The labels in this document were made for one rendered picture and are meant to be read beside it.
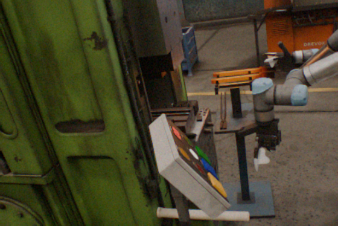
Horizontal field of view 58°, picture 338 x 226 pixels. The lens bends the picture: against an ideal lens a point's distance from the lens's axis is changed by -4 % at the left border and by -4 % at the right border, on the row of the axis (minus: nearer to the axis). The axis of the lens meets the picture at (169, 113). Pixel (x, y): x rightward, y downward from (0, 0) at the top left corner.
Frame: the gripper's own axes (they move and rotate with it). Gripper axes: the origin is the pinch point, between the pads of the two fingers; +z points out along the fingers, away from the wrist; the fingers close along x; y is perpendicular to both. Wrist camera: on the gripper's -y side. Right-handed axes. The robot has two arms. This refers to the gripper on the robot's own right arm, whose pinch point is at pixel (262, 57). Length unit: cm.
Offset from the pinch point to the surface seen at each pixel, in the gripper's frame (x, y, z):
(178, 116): -59, 9, 48
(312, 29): 280, 51, -85
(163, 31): -72, -39, 43
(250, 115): -13.2, 34.6, 11.3
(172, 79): -31, -2, 54
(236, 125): -26.1, 34.6, 20.7
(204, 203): -128, 8, 26
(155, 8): -73, -49, 45
